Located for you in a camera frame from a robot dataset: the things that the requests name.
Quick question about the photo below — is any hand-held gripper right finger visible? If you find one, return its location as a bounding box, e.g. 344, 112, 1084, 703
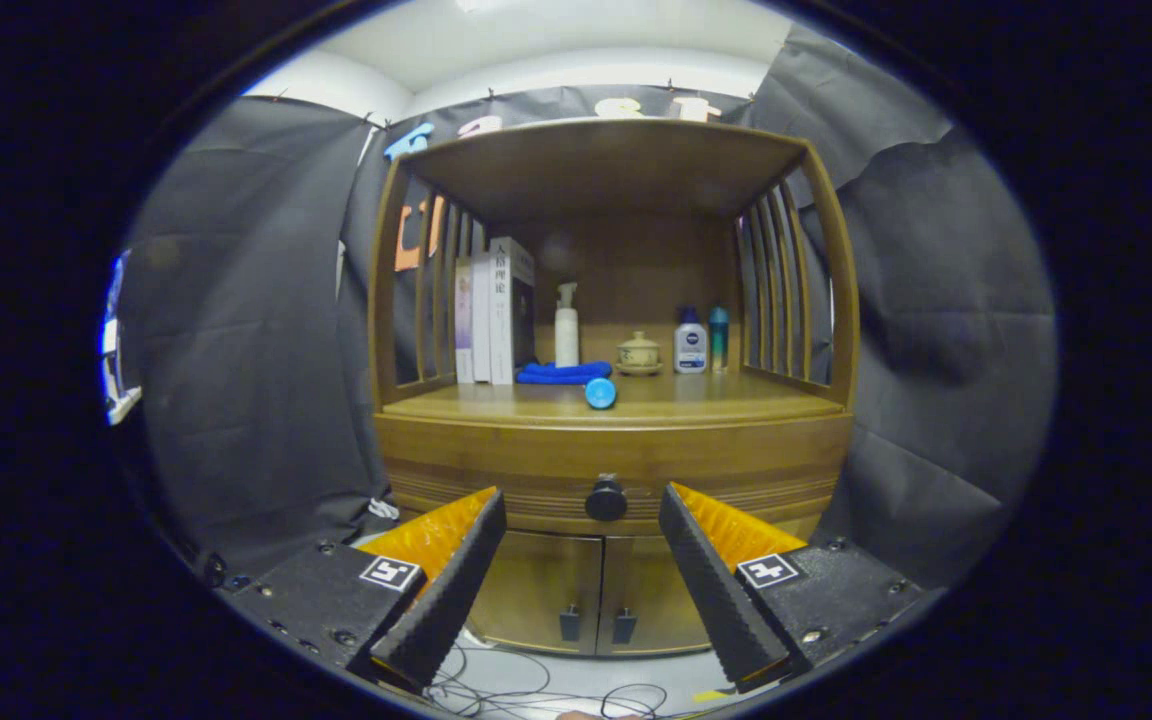
658, 482, 929, 693

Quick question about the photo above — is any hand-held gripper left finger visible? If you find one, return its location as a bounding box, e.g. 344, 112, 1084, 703
221, 486, 509, 693

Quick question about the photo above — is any wooden drawer with black knob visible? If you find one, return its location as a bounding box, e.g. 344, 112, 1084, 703
376, 415, 854, 541

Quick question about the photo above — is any wooden cabinet door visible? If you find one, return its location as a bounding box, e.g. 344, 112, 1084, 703
601, 535, 712, 656
471, 530, 605, 656

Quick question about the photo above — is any wooden countertop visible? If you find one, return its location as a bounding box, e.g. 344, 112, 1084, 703
381, 370, 847, 426

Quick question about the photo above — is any wooden cabinet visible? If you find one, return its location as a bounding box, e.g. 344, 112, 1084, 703
368, 118, 862, 659

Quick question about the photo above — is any black power strip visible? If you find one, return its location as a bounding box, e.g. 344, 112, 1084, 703
198, 552, 252, 593

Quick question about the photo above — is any blue folded cloth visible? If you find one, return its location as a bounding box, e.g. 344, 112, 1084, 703
516, 361, 614, 386

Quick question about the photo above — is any white lotion bottle blue cap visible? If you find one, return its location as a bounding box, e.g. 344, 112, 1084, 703
674, 306, 709, 375

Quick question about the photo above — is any beige lidded teacup with saucer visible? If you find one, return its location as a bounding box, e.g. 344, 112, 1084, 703
616, 331, 664, 377

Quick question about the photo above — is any purple floral book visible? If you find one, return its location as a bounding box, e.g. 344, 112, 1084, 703
454, 257, 477, 384

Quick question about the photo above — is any thin white book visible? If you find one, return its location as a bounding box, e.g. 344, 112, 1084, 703
473, 252, 494, 384

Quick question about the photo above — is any thick white portrait book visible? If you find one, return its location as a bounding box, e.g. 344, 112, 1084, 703
489, 236, 536, 386

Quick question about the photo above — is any white pump bottle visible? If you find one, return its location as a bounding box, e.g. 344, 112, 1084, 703
554, 282, 581, 369

